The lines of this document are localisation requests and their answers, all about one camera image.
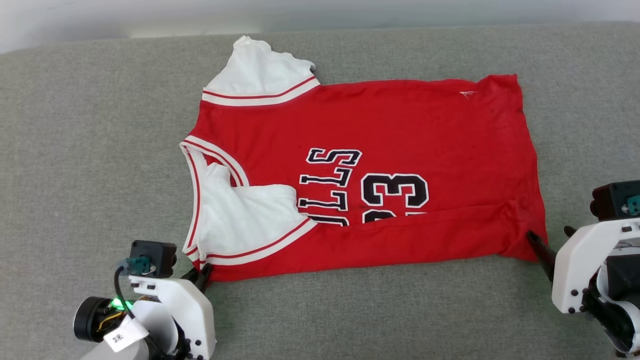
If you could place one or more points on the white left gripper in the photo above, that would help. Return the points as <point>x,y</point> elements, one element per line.
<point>187,312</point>

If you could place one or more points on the red and white basketball jersey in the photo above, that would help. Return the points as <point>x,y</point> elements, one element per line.
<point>400,125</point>

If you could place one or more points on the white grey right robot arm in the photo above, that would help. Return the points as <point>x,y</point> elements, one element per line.
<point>620,290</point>

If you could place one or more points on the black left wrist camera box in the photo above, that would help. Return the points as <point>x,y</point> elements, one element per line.
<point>155,252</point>

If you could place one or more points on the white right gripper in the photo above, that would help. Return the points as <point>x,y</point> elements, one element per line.
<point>580,270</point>

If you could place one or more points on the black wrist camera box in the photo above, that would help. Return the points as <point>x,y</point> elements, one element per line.
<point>155,252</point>
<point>610,200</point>

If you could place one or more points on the white paper tag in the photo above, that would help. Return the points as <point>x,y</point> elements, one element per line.
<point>125,336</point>

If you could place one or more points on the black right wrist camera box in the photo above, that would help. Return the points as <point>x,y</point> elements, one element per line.
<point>610,200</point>

